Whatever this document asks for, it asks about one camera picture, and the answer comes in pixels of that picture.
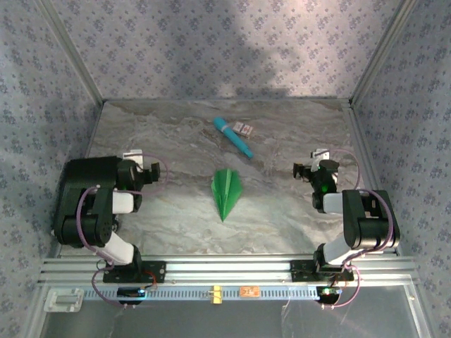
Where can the aluminium frame post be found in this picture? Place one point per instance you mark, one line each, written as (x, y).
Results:
(70, 53)
(380, 53)

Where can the teal marker pen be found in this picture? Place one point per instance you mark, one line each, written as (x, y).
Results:
(230, 135)

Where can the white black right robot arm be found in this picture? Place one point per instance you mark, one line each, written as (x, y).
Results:
(334, 251)

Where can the aluminium mounting rail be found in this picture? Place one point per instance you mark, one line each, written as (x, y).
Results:
(225, 269)

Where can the small white red card box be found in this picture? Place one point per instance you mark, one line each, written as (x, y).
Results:
(244, 129)

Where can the black right controller board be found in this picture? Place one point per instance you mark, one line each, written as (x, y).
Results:
(328, 293)

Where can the green paper sheet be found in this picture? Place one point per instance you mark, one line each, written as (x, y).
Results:
(227, 190)

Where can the yellow clip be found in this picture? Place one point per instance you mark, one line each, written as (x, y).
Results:
(215, 294)

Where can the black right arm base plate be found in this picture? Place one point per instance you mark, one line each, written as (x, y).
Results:
(299, 271)

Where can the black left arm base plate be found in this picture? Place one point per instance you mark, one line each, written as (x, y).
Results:
(158, 271)

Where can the orange tag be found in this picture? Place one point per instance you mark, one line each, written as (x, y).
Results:
(250, 292)

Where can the black left controller board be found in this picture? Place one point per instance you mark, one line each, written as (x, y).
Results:
(131, 292)

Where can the black controller board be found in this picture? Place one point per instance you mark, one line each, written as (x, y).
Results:
(328, 293)
(131, 292)

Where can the black ribbed case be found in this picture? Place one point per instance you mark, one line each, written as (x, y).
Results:
(84, 172)

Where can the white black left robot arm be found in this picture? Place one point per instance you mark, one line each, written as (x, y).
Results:
(120, 248)

